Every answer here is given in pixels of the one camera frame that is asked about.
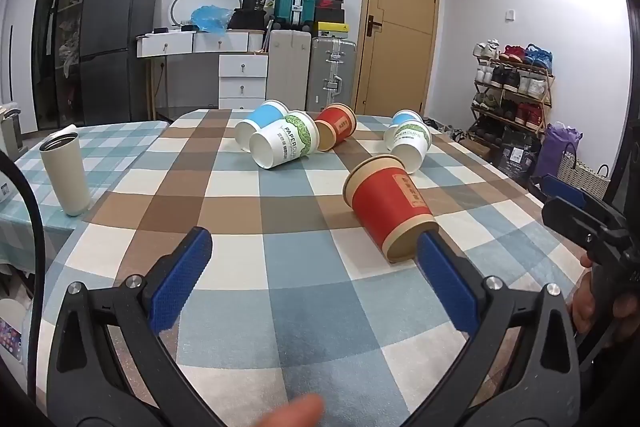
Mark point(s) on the white dressing table with drawers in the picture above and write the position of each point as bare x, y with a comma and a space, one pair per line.
225, 62

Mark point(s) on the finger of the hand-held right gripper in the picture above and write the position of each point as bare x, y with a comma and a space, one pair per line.
570, 219
565, 188

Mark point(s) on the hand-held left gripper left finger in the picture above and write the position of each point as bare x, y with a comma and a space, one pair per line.
182, 279

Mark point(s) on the pale teal checked tablecloth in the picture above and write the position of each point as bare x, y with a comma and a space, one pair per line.
115, 147

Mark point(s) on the black printed box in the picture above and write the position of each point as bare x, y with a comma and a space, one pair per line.
520, 154

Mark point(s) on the wooden shoe rack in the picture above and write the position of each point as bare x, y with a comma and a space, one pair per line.
542, 104

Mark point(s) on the blue plastic bag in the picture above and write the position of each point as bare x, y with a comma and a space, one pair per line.
212, 19

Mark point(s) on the large red paper cup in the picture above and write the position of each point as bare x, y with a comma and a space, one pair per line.
387, 202

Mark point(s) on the dark grey refrigerator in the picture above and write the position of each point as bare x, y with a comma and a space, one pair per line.
117, 42

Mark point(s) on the person's left hand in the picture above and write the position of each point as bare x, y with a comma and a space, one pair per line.
292, 412

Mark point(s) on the oval mirror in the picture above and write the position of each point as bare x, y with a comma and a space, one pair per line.
205, 4

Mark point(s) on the purple bag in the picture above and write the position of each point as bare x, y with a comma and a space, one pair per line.
557, 149

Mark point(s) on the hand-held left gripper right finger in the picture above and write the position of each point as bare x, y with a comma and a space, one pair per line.
447, 282

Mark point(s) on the yellow black shoe box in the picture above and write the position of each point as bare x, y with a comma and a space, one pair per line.
332, 29

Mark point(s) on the green print white paper cup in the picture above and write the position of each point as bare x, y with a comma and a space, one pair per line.
411, 144
285, 142

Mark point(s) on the white suitcase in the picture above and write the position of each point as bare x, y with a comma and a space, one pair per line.
287, 69

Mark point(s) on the wooden door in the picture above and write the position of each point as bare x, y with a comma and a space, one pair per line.
395, 22

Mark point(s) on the shoe rack with shoes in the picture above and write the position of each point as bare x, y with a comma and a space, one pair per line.
515, 77

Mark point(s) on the white steel tumbler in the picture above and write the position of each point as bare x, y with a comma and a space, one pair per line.
65, 177

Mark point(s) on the smartphone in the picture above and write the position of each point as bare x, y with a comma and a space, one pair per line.
10, 339

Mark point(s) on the woven basket bag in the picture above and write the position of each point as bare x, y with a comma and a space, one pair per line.
580, 174

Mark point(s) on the glass door cabinet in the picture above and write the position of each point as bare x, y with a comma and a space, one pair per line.
60, 22

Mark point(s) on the small red paper cup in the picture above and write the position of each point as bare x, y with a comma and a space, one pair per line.
337, 127

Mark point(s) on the blue band paper cup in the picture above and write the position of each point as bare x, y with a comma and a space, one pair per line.
260, 119
402, 119

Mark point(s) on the silver suitcase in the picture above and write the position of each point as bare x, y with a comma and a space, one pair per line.
331, 72

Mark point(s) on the white wall switch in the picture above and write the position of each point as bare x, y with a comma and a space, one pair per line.
510, 15

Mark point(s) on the white appliance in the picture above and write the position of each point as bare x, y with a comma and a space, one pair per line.
10, 132

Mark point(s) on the person's right hand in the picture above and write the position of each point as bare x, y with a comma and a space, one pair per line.
582, 307

